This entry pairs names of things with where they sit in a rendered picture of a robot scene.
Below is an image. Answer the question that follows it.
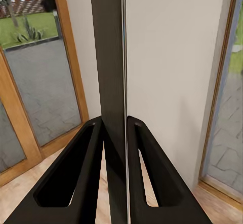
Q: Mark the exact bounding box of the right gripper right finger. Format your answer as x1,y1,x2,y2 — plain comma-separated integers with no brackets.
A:
127,116,212,224

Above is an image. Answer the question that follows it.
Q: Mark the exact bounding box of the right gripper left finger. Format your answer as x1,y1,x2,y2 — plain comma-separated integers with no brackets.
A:
3,116,104,224

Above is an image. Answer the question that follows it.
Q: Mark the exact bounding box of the poster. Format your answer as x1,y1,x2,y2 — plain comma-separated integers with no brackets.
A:
91,0,129,224

